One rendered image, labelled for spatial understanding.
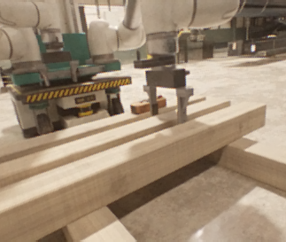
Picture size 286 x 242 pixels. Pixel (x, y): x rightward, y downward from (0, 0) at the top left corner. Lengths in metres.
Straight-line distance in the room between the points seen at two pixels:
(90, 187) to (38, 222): 0.12
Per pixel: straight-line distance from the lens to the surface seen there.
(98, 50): 1.49
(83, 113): 1.35
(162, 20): 0.60
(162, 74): 0.62
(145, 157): 0.59
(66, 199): 0.54
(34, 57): 1.37
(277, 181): 0.83
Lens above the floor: 0.46
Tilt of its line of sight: 17 degrees down
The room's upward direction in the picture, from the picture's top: 6 degrees counter-clockwise
